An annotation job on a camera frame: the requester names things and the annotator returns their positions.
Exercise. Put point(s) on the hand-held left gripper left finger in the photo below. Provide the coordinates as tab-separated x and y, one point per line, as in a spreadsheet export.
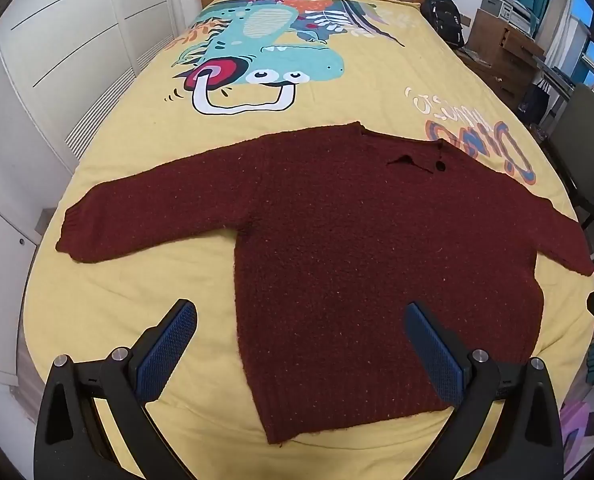
169	350

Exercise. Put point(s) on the yellow dinosaur printed blanket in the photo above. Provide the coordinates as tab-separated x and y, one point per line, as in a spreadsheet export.
142	290

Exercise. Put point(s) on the dark blue bag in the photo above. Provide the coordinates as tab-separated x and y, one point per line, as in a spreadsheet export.
533	102

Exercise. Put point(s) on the black backpack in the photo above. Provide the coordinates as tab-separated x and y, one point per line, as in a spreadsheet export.
442	15

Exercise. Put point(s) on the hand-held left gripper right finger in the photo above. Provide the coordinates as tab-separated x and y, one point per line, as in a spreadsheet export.
434	350

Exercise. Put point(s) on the purple plastic stool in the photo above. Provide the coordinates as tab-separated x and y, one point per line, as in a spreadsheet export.
574	430

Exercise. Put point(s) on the white printer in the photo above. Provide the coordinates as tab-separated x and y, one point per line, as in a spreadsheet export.
502	7

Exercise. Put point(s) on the white wardrobe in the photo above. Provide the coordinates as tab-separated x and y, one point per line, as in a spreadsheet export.
52	60

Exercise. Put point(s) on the grey green chair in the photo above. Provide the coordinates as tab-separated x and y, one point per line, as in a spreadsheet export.
582	125

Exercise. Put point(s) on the wooden dresser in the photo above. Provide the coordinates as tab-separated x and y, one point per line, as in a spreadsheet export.
507	60

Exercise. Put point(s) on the dark red knitted sweater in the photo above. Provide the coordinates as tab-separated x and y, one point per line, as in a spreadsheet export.
352	240

